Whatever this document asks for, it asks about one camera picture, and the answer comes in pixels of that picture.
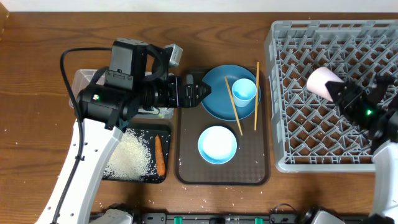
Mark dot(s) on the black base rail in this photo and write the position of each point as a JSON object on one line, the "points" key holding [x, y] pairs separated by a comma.
{"points": [[119, 214]]}

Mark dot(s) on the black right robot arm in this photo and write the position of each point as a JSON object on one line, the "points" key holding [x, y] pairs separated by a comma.
{"points": [[383, 138]]}

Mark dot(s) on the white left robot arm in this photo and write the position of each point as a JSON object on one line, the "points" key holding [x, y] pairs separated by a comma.
{"points": [[136, 78]]}

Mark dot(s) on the pink cup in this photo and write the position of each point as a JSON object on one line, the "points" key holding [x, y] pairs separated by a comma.
{"points": [[316, 82]]}

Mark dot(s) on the black waste tray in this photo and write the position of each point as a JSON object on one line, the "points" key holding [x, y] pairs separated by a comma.
{"points": [[136, 152]]}

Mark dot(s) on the wooden chopstick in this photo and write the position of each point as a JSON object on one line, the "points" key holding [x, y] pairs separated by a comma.
{"points": [[257, 95], [233, 105]]}

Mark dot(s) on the clear plastic waste bin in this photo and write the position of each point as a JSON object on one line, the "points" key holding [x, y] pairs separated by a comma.
{"points": [[82, 79]]}

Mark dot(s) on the left wooden chopstick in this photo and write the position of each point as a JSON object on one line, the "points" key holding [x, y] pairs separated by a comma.
{"points": [[233, 105]]}

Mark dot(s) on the grey dishwasher rack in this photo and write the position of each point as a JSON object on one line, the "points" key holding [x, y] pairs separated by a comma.
{"points": [[309, 133]]}

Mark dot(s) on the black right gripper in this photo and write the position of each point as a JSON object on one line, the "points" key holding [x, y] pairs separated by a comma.
{"points": [[357, 91]]}

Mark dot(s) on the orange carrot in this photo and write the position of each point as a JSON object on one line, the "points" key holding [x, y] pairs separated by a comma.
{"points": [[159, 157]]}

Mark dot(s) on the light blue cup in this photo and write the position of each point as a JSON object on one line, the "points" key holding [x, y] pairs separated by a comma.
{"points": [[244, 91]]}

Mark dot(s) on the dark blue plate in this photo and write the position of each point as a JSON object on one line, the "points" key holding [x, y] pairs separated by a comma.
{"points": [[218, 103]]}

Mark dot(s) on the right wooden chopstick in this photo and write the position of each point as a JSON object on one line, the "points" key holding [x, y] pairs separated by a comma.
{"points": [[257, 95]]}

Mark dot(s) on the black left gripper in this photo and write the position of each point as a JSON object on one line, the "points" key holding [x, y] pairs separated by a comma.
{"points": [[175, 99]]}

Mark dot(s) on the pile of white rice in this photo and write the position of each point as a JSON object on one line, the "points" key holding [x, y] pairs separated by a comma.
{"points": [[132, 157]]}

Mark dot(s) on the brown serving tray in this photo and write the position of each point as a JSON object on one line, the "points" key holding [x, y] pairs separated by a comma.
{"points": [[250, 164]]}

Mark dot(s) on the light blue bowl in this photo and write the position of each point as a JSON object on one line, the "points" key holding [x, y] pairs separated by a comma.
{"points": [[217, 145]]}

